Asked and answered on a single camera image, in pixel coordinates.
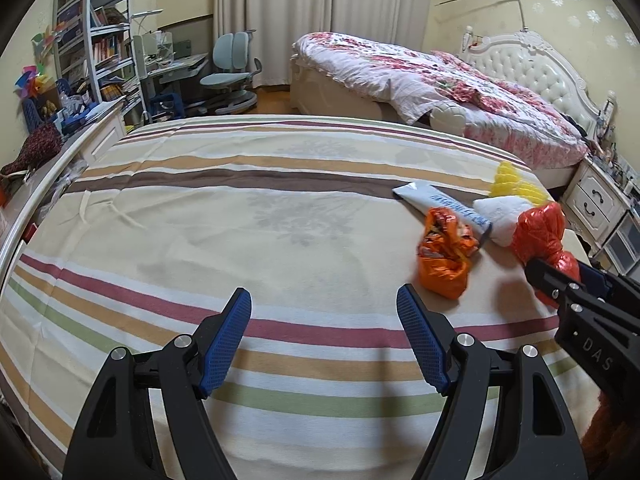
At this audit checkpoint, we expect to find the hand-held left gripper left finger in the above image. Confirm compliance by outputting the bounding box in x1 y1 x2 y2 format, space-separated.
62 287 252 480

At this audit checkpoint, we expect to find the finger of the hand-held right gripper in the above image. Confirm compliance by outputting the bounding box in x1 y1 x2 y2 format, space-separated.
580 261 618 303
524 258 583 307

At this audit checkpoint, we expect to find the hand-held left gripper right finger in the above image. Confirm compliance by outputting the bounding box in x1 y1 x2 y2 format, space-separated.
396 284 583 480

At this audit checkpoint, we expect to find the orange-red plastic bag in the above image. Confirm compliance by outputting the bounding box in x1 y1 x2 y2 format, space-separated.
511 202 582 311

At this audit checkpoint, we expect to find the person's right forearm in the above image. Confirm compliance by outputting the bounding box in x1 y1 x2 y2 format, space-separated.
580 392 640 480

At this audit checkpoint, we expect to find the plastic drawer unit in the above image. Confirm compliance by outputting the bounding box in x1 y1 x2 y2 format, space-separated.
600 210 640 276

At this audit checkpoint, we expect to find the white rolled cloth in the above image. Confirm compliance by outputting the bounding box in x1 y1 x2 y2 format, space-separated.
472 195 533 247

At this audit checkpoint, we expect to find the white nightstand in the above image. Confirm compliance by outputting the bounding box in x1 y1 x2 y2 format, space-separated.
562 157 633 256

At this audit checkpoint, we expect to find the orange foil snack wrapper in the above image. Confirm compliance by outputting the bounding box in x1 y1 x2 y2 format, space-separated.
417 206 476 301

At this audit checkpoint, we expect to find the yellow foam fruit net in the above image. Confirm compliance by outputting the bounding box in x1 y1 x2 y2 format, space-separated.
490 161 551 207

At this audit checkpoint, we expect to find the clutter of bottles on nightstand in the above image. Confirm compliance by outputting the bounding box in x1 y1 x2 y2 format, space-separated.
590 90 640 196

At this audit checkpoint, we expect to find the white squeezed tube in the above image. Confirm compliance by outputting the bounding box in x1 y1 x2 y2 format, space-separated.
391 182 493 250

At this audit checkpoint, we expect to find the striped tablecloth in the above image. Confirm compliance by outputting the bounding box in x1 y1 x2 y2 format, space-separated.
0 115 601 480

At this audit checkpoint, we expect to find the white tufted bed footboard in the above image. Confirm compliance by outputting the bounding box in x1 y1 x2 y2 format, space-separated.
429 101 466 136

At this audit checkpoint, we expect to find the white bed with tufted headboard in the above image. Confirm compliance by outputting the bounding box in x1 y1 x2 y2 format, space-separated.
289 30 603 186

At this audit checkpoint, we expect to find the pink floral blanket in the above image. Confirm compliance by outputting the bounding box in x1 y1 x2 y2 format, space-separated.
291 31 590 168

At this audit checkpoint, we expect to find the grey-green desk chair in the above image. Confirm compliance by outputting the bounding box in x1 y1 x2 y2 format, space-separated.
199 31 263 116

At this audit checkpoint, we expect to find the dark red knitted item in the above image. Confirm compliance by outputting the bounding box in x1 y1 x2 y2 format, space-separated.
0 122 63 176

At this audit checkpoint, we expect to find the grey study desk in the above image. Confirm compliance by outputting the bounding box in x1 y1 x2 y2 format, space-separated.
135 30 211 123

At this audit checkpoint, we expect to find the blue plastic basket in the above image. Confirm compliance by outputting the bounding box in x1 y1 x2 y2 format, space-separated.
20 95 56 133

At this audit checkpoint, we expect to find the colourful pinwheel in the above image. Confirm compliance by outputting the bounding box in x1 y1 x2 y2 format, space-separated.
15 62 51 101

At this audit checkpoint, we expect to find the white bookshelf with books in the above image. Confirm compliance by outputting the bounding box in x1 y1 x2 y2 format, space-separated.
52 0 143 126

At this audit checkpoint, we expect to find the beige curtain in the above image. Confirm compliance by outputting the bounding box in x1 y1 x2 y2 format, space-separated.
212 0 433 88

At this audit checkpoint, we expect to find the white desk lamp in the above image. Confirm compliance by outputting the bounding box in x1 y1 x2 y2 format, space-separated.
129 9 163 36

